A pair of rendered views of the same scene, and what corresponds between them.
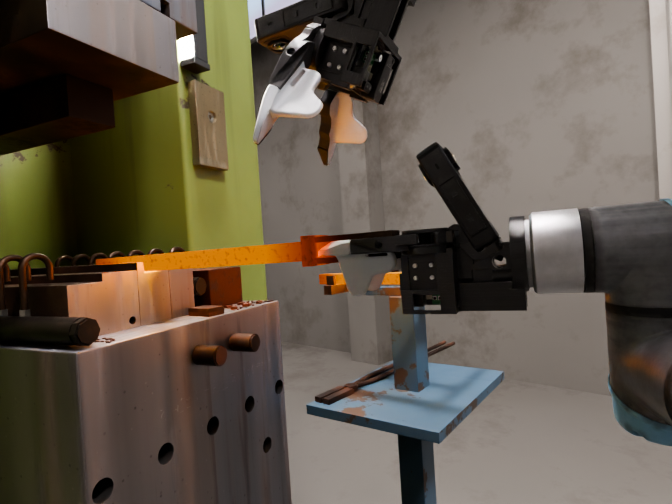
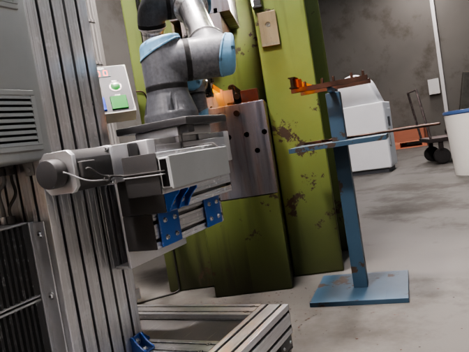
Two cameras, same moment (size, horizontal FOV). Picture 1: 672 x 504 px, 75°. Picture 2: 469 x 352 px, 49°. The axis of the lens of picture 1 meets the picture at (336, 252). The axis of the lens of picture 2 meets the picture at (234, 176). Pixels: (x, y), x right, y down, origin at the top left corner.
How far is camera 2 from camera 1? 220 cm
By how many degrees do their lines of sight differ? 73
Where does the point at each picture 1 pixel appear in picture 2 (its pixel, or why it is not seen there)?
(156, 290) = (218, 98)
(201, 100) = (261, 19)
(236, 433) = (239, 142)
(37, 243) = (251, 84)
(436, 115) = not seen: outside the picture
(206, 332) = (224, 110)
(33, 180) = (248, 61)
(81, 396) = not seen: hidden behind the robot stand
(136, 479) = not seen: hidden behind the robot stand
